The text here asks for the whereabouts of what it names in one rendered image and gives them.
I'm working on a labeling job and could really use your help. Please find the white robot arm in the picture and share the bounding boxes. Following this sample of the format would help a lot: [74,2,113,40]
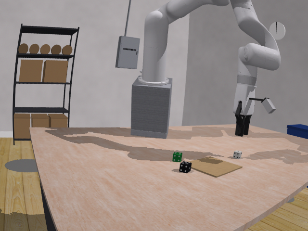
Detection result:
[138,0,281,86]

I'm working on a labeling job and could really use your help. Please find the black die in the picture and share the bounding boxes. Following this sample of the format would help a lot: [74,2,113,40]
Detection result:
[179,161,192,173]

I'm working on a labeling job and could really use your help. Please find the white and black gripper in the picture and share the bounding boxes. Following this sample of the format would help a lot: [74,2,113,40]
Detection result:
[233,83,256,137]

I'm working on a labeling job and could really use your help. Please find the tan flat mat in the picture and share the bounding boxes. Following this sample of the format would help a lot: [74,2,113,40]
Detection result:
[188,156,242,178]

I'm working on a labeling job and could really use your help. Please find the green die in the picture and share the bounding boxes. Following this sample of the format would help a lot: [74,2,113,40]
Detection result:
[172,152,182,162]

